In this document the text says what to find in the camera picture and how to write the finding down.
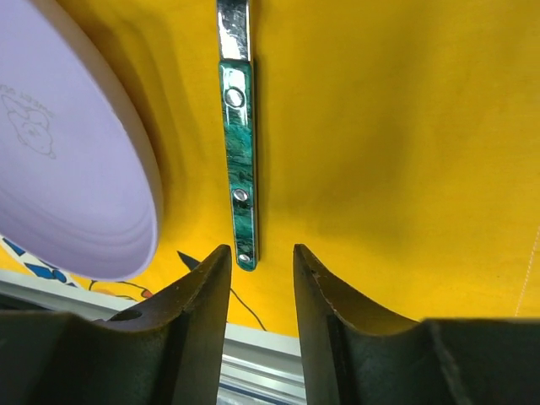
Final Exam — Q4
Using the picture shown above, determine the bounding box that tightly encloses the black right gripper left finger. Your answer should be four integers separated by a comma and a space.
1, 245, 231, 404

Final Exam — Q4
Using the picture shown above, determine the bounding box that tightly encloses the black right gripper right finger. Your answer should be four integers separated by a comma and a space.
293, 244, 539, 404

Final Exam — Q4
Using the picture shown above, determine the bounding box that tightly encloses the purple plastic plate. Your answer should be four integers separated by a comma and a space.
1, 1, 163, 281

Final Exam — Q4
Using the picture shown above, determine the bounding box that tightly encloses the yellow cartoon placemat cloth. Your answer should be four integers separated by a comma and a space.
1, 1, 539, 336

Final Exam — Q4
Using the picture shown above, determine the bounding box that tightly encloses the spoon with green handle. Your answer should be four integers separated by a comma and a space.
217, 0, 258, 272

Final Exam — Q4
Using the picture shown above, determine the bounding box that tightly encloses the aluminium rail frame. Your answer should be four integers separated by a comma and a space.
1, 268, 306, 404

